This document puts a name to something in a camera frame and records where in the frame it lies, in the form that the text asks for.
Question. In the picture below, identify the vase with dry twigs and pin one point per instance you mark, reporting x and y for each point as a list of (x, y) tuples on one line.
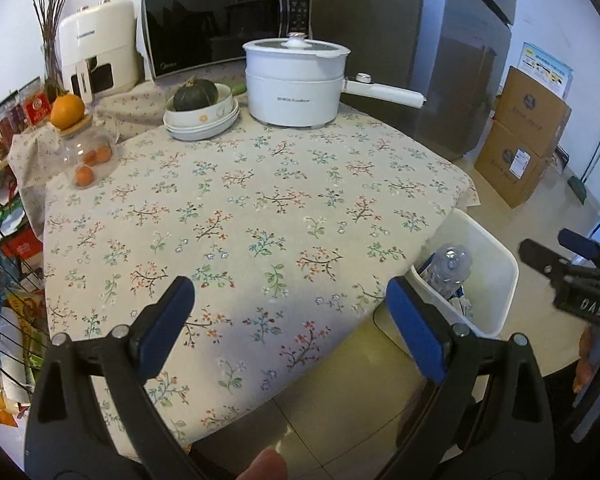
[(55, 25)]

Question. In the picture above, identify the grey refrigerator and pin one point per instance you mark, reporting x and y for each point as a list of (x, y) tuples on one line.
[(430, 60)]

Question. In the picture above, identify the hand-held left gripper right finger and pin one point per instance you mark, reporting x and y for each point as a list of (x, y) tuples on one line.
[(415, 330)]

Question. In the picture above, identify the green cucumber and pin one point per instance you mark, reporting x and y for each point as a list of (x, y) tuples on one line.
[(239, 88)]

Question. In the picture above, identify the white plastic bin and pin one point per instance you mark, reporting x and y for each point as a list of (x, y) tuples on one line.
[(490, 280)]

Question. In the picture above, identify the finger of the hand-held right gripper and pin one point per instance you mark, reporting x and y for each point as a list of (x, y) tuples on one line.
[(535, 255), (580, 242)]

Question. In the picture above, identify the blue white printed board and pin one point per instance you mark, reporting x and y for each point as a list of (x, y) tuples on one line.
[(545, 65)]

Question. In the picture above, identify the small kumquat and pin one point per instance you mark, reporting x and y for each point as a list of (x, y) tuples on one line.
[(88, 156), (102, 154), (84, 176)]

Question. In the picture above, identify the person's right hand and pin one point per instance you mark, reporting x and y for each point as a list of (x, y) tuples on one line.
[(586, 365)]

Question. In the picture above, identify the white electric pot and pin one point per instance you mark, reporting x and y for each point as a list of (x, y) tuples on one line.
[(290, 100)]

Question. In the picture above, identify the green pumpkin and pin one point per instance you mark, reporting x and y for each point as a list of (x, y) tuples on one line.
[(195, 95)]

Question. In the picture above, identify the floral sideboard cloth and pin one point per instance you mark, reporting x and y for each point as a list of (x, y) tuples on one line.
[(130, 110)]

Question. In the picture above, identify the black microwave oven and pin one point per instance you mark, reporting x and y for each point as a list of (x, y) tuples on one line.
[(215, 20)]

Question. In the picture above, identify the white air fryer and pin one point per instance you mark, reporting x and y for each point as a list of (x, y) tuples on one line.
[(105, 35)]

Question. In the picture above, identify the green broom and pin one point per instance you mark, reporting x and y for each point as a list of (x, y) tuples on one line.
[(576, 187)]

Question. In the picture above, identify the cardboard box with white label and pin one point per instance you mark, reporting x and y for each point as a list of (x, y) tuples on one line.
[(505, 165)]

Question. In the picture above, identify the person's left hand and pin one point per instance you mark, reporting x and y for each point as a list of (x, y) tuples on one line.
[(265, 467)]

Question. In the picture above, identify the glass jar with wooden lid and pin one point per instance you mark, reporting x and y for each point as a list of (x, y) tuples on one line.
[(75, 147)]

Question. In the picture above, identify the clear plastic bottle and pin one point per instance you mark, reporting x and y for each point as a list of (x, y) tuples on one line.
[(450, 265)]

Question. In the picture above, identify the white deep plate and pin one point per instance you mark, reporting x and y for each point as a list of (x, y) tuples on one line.
[(200, 134)]

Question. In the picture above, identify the row of red packets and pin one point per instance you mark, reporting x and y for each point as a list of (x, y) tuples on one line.
[(35, 107)]

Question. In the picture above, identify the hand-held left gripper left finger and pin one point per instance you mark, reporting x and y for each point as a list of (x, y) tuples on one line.
[(165, 330)]

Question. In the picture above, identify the dark flat box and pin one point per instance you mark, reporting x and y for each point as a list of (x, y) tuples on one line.
[(562, 159)]

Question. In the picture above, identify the blue carton box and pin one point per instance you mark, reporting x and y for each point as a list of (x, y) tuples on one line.
[(462, 305)]

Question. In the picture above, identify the large orange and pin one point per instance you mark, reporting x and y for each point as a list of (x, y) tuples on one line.
[(67, 110)]

